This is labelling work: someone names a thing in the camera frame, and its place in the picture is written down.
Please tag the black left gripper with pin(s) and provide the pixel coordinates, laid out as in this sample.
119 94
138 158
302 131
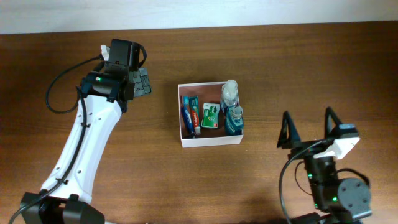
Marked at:
142 78

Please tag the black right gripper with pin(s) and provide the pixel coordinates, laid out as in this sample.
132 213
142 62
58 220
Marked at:
293 139

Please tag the green Colgate toothpaste tube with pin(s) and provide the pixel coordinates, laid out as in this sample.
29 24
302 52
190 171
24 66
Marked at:
193 101

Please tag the teal Listerine mouthwash bottle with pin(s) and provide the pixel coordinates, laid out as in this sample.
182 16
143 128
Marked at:
234 121

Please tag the green white packet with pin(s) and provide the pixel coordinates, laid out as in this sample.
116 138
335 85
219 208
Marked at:
210 116

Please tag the purple liquid bottle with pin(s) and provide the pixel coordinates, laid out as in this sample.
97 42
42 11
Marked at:
229 95

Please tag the blue white toothbrush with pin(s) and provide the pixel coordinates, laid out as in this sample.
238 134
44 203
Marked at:
185 103

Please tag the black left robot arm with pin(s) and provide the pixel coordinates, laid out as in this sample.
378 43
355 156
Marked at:
102 97

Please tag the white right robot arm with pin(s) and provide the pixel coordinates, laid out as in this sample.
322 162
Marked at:
339 195

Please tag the white square cardboard box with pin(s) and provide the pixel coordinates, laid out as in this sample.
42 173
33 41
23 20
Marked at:
209 92

